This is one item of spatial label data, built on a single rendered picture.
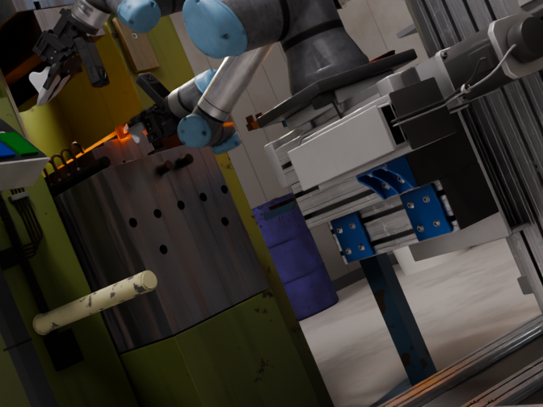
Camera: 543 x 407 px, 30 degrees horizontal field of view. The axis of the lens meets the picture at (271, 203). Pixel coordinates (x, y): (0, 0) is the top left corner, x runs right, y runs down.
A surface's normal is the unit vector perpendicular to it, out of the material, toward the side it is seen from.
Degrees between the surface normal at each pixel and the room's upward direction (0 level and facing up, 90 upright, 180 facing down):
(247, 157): 90
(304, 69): 72
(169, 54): 90
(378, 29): 90
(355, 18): 90
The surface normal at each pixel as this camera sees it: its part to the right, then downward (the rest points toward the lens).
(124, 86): -0.62, 0.25
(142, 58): 0.68, -0.29
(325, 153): -0.80, 0.33
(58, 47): -0.29, 0.11
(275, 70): 0.46, -0.21
